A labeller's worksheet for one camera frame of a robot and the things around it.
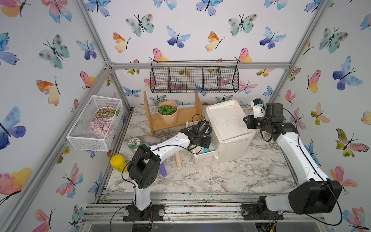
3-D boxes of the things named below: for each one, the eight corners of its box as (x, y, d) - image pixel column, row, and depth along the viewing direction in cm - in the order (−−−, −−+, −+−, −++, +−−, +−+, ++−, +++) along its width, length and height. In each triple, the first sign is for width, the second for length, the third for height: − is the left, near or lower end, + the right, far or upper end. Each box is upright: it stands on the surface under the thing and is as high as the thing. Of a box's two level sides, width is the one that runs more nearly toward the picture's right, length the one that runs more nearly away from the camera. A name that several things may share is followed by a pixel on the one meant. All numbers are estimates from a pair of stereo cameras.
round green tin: (131, 151, 99) (127, 144, 92) (133, 145, 102) (129, 137, 95) (142, 151, 99) (139, 144, 92) (144, 145, 102) (140, 137, 95)
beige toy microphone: (176, 167, 91) (175, 166, 89) (175, 154, 97) (174, 152, 95) (182, 167, 92) (181, 165, 89) (180, 153, 98) (180, 151, 95)
